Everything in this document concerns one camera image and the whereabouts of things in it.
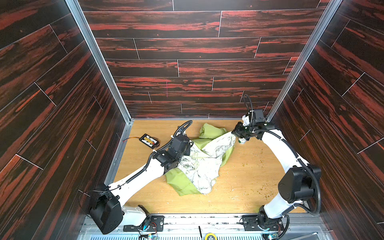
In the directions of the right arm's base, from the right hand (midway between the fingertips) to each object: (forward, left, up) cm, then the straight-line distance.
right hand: (234, 130), depth 87 cm
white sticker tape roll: (+6, -10, -18) cm, 21 cm away
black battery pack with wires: (+4, +57, -17) cm, 60 cm away
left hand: (-10, +28, +1) cm, 30 cm away
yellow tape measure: (-50, +15, -18) cm, 55 cm away
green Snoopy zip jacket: (-19, +21, -16) cm, 33 cm away
